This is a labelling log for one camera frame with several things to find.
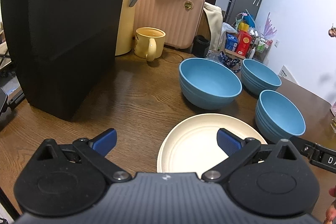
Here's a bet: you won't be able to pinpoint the cream plate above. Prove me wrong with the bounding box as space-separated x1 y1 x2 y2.
157 113 266 177

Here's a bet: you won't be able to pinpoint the blue bowl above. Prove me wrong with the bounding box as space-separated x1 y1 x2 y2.
240 59 282 96
179 57 242 110
255 90 306 143

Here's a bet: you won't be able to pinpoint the person's hand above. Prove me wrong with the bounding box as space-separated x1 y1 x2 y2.
323 187 336 224

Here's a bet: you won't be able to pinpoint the black phone stand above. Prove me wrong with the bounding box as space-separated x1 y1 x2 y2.
1 87 25 114

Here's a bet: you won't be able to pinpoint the blue carton box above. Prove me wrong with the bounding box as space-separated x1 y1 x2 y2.
225 34 238 52

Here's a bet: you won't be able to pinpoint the red gift box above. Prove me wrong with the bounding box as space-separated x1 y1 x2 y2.
236 30 252 57

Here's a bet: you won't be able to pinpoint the black cylinder cup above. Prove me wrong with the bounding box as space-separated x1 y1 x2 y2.
192 35 210 58

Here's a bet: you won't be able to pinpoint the yellow mug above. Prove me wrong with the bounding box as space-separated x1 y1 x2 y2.
134 27 166 62

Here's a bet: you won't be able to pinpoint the white plastic bag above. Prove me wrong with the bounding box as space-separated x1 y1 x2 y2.
219 22 238 43

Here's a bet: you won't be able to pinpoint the wooden chair with cloth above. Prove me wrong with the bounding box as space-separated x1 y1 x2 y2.
197 2 223 51

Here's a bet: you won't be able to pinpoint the black paper shopping bag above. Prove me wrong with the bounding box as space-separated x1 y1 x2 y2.
1 0 122 120

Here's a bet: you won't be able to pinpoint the pink suitcase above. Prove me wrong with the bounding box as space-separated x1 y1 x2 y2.
134 0 205 49

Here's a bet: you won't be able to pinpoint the white board leaning wall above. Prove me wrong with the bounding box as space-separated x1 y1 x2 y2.
278 65 298 85

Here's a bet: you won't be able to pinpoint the blue lanyard keys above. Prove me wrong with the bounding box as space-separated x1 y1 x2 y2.
206 51 241 73

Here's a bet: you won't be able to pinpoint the wire storage rack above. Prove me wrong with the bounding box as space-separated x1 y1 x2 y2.
246 28 273 63

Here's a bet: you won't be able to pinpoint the yellow kettle grey handle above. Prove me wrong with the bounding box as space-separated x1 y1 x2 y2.
115 0 138 56

